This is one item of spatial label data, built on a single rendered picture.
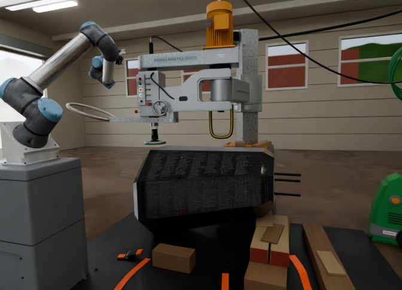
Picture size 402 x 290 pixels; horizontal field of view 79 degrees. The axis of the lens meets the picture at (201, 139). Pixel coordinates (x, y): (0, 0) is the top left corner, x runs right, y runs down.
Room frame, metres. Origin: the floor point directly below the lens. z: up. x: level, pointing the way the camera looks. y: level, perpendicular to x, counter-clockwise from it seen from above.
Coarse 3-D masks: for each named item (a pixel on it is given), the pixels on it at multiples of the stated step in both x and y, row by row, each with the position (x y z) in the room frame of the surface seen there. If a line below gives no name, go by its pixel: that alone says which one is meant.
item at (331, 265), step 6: (318, 252) 1.62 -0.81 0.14; (324, 252) 1.62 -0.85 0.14; (330, 252) 1.62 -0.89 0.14; (324, 258) 1.55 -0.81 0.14; (330, 258) 1.55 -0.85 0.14; (324, 264) 1.49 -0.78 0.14; (330, 264) 1.48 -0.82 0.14; (336, 264) 1.48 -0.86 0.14; (330, 270) 1.42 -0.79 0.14; (336, 270) 1.42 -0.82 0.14; (342, 270) 1.42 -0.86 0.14
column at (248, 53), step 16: (240, 32) 2.76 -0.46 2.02; (256, 32) 2.76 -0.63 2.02; (240, 48) 2.76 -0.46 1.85; (256, 48) 2.76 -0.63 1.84; (240, 64) 2.76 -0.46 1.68; (256, 64) 2.76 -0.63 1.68; (240, 112) 2.77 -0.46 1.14; (256, 112) 2.76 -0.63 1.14; (240, 128) 2.78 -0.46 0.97; (256, 128) 2.76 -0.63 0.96
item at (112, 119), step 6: (114, 120) 2.41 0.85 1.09; (120, 120) 2.39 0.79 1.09; (126, 120) 2.38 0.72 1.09; (132, 120) 2.37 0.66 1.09; (138, 120) 2.36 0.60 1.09; (144, 120) 2.35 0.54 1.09; (150, 120) 2.34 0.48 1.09; (156, 120) 2.32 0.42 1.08; (162, 120) 2.32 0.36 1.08; (168, 120) 2.31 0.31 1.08; (174, 120) 2.30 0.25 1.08
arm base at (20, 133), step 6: (18, 126) 1.47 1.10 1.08; (24, 126) 1.44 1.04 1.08; (18, 132) 1.43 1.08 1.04; (24, 132) 1.43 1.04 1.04; (30, 132) 1.43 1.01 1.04; (18, 138) 1.43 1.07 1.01; (24, 138) 1.43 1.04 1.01; (30, 138) 1.44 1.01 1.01; (36, 138) 1.46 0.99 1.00; (42, 138) 1.49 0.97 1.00; (24, 144) 1.44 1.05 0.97; (30, 144) 1.45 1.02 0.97; (36, 144) 1.47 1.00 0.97; (42, 144) 1.51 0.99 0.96
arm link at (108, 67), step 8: (104, 40) 1.65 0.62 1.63; (112, 40) 1.70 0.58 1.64; (104, 48) 1.67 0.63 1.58; (112, 48) 1.69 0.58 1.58; (104, 56) 1.72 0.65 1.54; (112, 56) 1.72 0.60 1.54; (104, 64) 1.86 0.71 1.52; (112, 64) 1.84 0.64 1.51; (104, 72) 1.98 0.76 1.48; (112, 72) 1.99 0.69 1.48; (104, 80) 2.11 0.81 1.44; (112, 80) 2.15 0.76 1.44
